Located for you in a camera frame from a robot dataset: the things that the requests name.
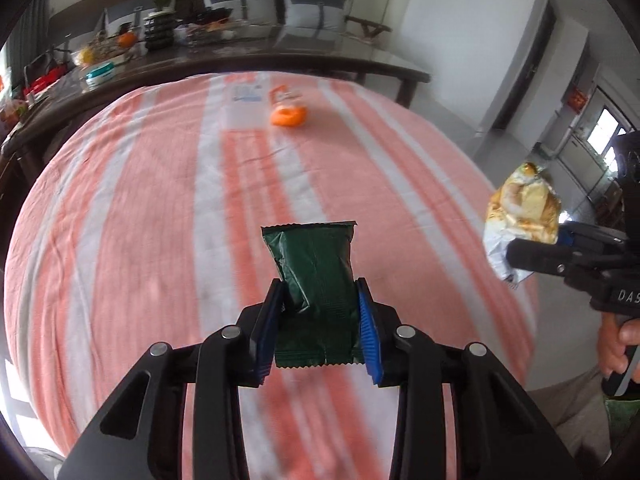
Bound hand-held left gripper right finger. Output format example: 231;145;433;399
355;276;583;480

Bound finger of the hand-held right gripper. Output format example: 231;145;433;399
557;222;630;256
506;237;590;277

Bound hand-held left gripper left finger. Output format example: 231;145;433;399
57;277;286;480

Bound yellow snack bag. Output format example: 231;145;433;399
484;161;562;283

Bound dark green snack packet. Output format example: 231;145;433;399
261;221;366;368

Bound person's right hand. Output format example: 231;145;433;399
597;316;639;376

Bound green cloth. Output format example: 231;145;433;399
607;400;640;443

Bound person's beige trousers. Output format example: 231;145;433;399
527;367;621;480

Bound pink striped tablecloth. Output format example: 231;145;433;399
4;72;541;461

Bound orange snack packet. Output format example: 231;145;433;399
270;86;308;128

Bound white paper packet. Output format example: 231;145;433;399
225;84;266;131

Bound wooden stool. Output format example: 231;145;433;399
345;15;393;41

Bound dark wooden coffee table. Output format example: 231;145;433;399
0;25;432;171

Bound teal round tin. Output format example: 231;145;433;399
85;62;116;86

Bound black white striped pot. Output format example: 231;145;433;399
144;10;176;51

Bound grey white striped pillow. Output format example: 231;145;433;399
105;2;151;36
201;0;281;26
282;0;346;31

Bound red packet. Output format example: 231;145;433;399
25;72;66;96

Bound dark door frame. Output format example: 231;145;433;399
482;0;558;136

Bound wire fruit basket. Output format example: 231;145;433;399
187;17;238;46

